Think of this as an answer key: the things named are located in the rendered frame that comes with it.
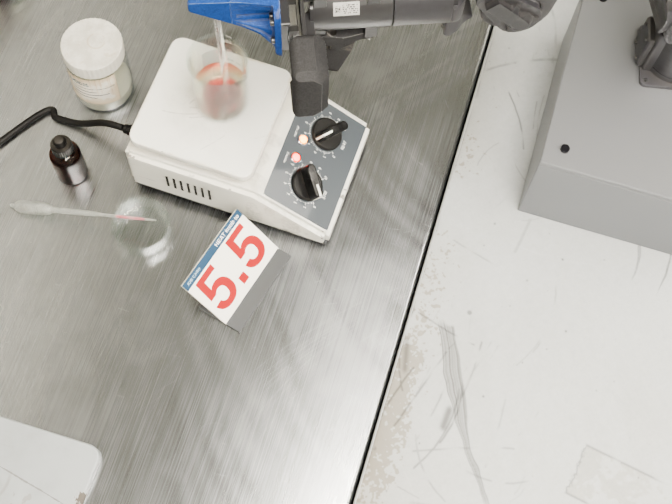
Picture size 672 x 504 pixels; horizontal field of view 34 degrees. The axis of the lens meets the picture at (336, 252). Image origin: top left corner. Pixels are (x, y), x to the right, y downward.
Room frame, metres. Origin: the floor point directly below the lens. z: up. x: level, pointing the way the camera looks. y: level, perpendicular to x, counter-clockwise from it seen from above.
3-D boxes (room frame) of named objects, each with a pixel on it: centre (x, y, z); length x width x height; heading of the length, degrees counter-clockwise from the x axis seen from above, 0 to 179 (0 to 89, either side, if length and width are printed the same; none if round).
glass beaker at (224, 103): (0.50, 0.11, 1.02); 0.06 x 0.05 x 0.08; 54
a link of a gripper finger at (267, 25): (0.47, 0.09, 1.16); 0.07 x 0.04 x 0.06; 101
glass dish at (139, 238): (0.40, 0.19, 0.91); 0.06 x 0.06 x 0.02
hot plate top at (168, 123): (0.49, 0.13, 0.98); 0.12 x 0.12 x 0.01; 76
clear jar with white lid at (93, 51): (0.55, 0.25, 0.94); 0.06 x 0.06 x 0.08
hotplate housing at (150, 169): (0.49, 0.10, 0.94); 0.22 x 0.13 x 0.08; 76
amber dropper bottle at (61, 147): (0.45, 0.26, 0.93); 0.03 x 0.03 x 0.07
